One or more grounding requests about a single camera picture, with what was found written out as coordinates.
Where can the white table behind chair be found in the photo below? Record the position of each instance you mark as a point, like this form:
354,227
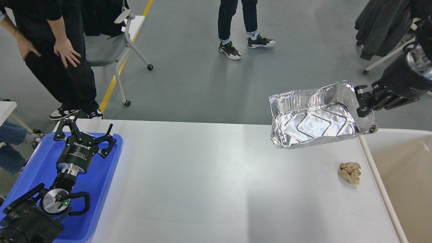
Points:
135,26

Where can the beige plastic bin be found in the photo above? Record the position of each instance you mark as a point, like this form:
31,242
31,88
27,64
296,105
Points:
398,168

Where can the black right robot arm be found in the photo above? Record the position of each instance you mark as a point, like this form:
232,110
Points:
423,38

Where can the crumpled brown paper ball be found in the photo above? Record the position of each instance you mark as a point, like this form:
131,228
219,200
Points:
350,172

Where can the person in black clothes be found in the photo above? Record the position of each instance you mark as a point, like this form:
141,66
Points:
50,39

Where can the black backpack on chair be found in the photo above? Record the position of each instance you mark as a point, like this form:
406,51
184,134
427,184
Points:
98,16

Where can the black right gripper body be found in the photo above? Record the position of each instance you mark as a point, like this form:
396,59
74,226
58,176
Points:
408,76

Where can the dark jacket on chair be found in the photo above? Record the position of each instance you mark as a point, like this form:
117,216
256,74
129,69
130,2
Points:
381,25

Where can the aluminium foil tray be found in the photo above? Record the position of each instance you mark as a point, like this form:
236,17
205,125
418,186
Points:
302,118

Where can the white chair right background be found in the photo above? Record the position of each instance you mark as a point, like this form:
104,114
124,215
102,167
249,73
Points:
399,47

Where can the grey white wheeled chair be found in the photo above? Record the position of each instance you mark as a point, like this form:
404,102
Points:
103,50

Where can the small white side table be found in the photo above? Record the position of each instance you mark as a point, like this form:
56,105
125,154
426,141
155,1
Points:
7,108

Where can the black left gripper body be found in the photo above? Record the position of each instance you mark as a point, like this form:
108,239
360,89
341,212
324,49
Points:
78,153

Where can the blue plastic tray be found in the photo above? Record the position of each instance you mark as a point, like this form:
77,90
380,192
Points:
67,189

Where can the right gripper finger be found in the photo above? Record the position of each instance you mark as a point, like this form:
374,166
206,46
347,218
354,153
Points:
370,100
394,101

